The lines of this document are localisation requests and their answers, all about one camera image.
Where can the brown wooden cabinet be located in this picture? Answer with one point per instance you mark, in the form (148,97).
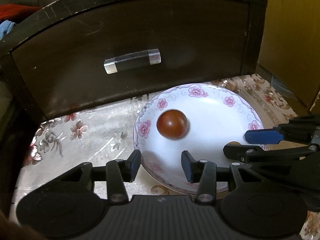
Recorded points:
(290,47)

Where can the red garment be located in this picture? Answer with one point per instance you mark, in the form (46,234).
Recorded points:
(16,13)

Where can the white floral porcelain plate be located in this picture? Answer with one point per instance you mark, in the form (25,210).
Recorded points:
(216,116)

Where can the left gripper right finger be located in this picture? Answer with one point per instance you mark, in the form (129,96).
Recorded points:
(202,172)

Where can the dark wooden nightstand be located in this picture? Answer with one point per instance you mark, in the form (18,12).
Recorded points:
(54,60)

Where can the silver black drawer handle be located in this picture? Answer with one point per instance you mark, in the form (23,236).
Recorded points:
(132,61)

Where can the blue garment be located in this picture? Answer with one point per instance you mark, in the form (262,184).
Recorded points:
(5,28)

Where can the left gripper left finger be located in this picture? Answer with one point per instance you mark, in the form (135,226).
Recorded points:
(117,173)

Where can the large dark red tomato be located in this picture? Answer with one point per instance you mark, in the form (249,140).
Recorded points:
(172,124)

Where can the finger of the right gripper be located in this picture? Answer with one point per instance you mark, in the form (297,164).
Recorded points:
(285,132)
(255,154)

